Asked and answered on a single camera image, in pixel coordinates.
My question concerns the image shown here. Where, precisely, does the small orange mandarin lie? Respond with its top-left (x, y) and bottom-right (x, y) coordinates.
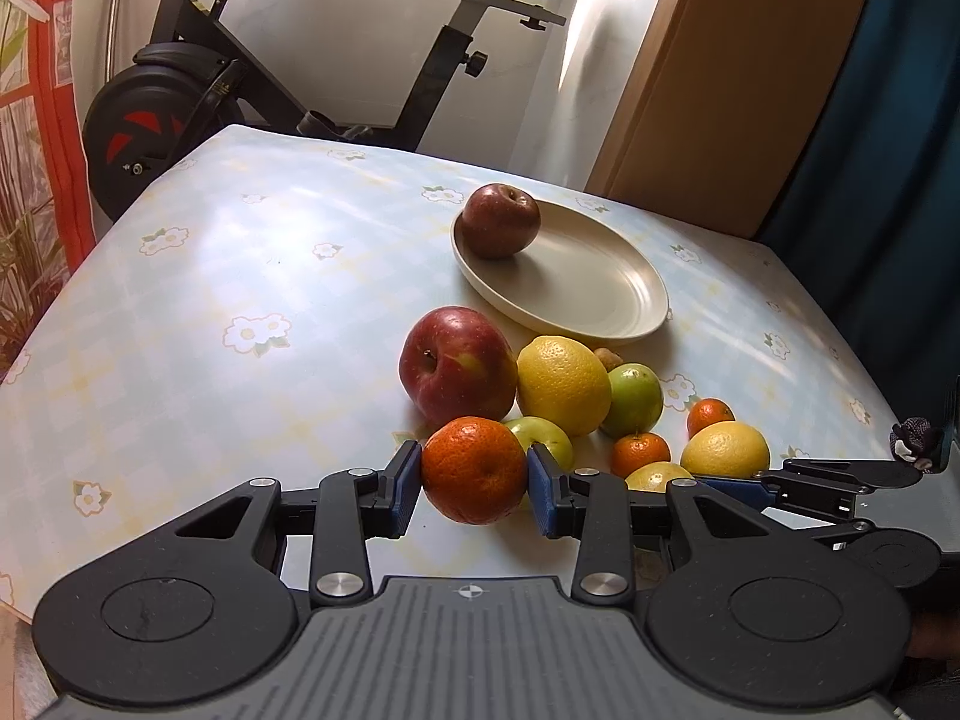
top-left (608, 433), bottom-right (670, 479)

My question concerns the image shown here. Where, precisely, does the small yellow lemon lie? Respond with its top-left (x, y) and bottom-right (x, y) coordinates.
top-left (625, 461), bottom-right (693, 493)

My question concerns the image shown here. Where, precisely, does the large orange mandarin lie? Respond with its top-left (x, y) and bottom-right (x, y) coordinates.
top-left (421, 416), bottom-right (527, 525)

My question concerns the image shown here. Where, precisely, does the green round apple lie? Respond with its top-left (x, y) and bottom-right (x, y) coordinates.
top-left (601, 362), bottom-right (664, 439)

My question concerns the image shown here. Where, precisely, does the large yellow grapefruit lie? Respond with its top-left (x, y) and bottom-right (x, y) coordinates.
top-left (516, 335), bottom-right (612, 437)

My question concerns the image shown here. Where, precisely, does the small mandarin at rear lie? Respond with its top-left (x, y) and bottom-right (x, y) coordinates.
top-left (686, 398), bottom-right (736, 439)

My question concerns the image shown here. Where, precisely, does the brown kiwi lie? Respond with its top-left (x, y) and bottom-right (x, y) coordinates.
top-left (594, 348), bottom-right (623, 372)

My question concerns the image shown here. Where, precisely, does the large red apple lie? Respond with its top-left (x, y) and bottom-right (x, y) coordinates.
top-left (398, 305), bottom-right (517, 426)

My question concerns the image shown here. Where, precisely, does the floral plastic tablecloth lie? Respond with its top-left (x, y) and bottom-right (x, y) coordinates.
top-left (2, 127), bottom-right (893, 614)

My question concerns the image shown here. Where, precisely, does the beige round plate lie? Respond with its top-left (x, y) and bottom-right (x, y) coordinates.
top-left (451, 202), bottom-right (669, 346)

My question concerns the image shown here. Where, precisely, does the teal curtain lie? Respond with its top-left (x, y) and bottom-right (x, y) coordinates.
top-left (757, 0), bottom-right (958, 458)

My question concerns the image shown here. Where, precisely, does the dark red apple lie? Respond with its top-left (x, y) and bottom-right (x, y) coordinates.
top-left (459, 182), bottom-right (540, 260)

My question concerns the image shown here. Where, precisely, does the wooden wardrobe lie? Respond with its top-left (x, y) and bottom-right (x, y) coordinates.
top-left (586, 0), bottom-right (866, 238)

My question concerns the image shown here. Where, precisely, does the black exercise bike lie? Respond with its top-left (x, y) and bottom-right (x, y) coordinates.
top-left (82, 0), bottom-right (566, 221)

